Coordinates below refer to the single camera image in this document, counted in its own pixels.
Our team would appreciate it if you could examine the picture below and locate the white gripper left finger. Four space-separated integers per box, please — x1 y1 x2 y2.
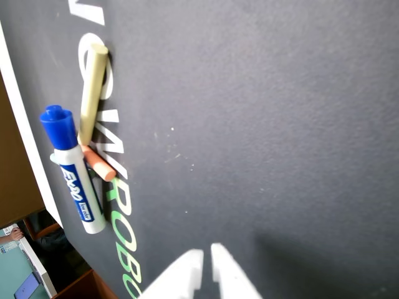
138 249 204 299

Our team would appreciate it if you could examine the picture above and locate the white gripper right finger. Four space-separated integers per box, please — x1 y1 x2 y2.
211 242 263 299

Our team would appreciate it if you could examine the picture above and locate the blue Expo marker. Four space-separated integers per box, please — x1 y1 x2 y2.
39 105 107 235

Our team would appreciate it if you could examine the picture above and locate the person's hand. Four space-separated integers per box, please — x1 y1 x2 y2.
9 227 25 242

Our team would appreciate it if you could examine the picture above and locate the brown wooden shelf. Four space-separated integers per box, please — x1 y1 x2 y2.
23 214 118 299

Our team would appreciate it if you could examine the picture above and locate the orange chalk stick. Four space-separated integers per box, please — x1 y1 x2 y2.
81 145 116 182

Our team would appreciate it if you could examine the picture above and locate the grey WOWROBO mat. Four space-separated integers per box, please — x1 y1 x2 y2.
0 0 399 299

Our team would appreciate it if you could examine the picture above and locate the yellow chalk stick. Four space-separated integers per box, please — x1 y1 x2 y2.
77 43 109 146

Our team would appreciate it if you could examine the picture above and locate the teal board white frame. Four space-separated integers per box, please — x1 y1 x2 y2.
0 223 58 299

